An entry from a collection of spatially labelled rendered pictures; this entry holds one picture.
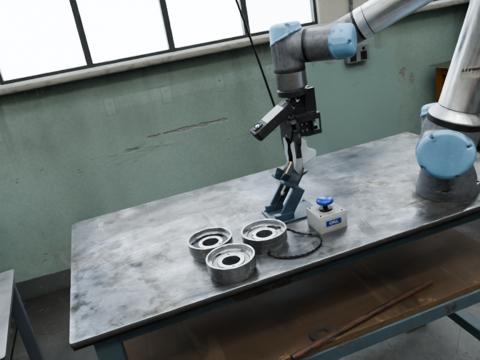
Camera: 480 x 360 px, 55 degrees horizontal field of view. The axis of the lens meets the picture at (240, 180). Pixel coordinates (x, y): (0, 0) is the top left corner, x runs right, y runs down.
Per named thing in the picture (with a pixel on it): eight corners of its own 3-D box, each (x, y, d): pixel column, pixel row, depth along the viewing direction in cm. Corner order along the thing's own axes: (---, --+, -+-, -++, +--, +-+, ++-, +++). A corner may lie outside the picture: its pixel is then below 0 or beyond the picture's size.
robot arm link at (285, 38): (298, 21, 101) (261, 26, 105) (303, 72, 105) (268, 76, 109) (308, 18, 108) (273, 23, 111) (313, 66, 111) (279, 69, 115)
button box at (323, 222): (321, 236, 108) (319, 216, 106) (308, 224, 114) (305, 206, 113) (351, 226, 110) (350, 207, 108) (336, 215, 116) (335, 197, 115)
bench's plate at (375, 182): (72, 353, 86) (69, 344, 85) (73, 229, 140) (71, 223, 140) (562, 185, 116) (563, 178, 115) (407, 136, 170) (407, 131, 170)
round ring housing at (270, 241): (258, 261, 102) (256, 245, 100) (236, 244, 111) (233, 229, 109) (297, 244, 106) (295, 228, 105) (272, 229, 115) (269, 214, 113)
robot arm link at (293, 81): (281, 76, 106) (268, 73, 113) (283, 95, 107) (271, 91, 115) (311, 69, 108) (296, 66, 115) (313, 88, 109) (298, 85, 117)
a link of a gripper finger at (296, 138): (304, 158, 112) (298, 122, 110) (298, 159, 112) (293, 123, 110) (296, 155, 117) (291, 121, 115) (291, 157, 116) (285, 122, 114)
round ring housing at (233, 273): (267, 267, 99) (264, 251, 97) (231, 292, 93) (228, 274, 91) (234, 254, 106) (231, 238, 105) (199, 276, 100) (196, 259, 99)
